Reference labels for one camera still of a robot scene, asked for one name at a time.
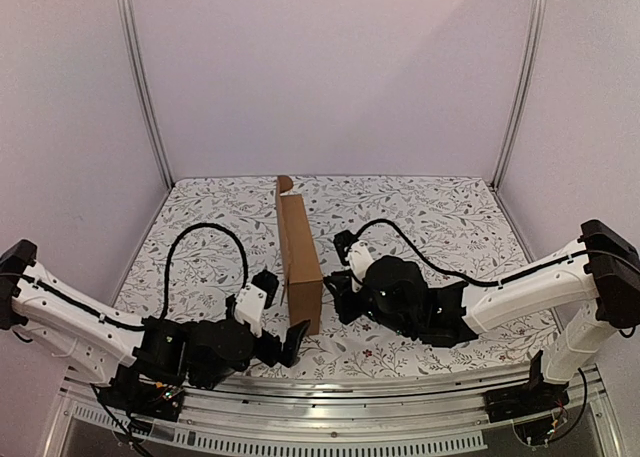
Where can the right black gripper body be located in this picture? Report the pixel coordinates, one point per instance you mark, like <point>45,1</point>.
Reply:
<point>345,294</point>

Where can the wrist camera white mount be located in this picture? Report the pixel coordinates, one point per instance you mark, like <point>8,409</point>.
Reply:
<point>354,254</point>
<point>253,299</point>

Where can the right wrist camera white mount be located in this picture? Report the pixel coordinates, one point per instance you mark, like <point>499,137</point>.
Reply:
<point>354,254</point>

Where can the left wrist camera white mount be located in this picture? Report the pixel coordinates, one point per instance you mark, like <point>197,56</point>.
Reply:
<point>253,299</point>

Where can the brown cardboard paper box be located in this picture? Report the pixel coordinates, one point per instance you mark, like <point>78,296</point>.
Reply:
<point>303,279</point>

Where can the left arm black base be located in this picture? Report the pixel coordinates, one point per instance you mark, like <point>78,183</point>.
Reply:
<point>127,392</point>

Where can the front aluminium rail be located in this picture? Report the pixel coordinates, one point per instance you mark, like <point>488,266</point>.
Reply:
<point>437,415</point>

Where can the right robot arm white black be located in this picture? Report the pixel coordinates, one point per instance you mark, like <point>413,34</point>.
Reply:
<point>599,269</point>

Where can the left aluminium frame post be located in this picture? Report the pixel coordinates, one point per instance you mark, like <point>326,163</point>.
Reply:
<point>141,85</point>

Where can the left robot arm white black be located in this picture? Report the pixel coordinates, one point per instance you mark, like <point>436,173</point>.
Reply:
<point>99,341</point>

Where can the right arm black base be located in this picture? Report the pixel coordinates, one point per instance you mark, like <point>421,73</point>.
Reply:
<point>534,396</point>

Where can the floral patterned table mat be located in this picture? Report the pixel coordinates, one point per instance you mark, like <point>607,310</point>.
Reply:
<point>212,232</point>

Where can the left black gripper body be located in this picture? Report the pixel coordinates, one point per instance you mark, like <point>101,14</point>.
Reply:
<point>270,357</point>

